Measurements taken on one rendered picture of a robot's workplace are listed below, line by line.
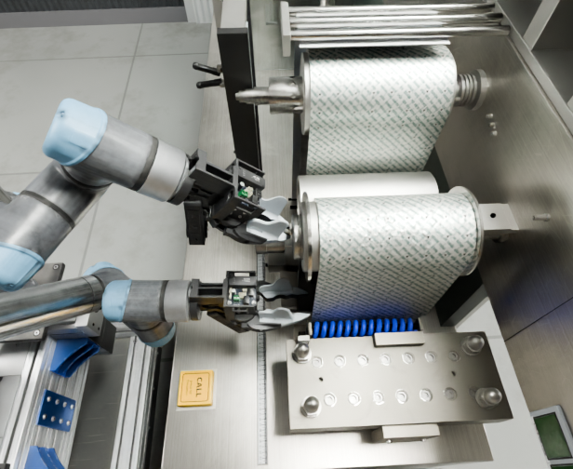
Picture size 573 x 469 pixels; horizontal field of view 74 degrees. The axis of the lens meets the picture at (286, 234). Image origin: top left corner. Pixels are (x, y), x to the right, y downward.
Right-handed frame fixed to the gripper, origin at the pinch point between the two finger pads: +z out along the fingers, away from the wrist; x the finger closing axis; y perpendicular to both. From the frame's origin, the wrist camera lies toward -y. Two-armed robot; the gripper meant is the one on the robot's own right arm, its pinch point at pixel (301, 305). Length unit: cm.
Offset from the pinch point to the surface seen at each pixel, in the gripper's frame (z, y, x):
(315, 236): 0.8, 20.3, 1.7
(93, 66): -145, -103, 248
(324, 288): 3.3, 8.5, -0.8
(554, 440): 33.1, 9.4, -24.2
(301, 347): 0.0, -2.5, -7.1
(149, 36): -109, -100, 289
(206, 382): -19.4, -18.4, -9.2
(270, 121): -7, -16, 75
